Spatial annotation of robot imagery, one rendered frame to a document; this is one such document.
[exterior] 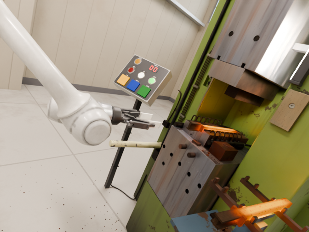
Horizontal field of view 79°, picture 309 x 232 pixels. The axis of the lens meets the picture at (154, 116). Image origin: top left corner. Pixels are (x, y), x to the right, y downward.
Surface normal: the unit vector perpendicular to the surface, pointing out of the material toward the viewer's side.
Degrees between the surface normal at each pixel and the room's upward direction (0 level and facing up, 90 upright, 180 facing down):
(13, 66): 90
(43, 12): 90
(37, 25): 90
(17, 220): 0
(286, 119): 90
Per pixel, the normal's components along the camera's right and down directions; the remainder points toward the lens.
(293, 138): -0.80, -0.12
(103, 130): 0.60, 0.38
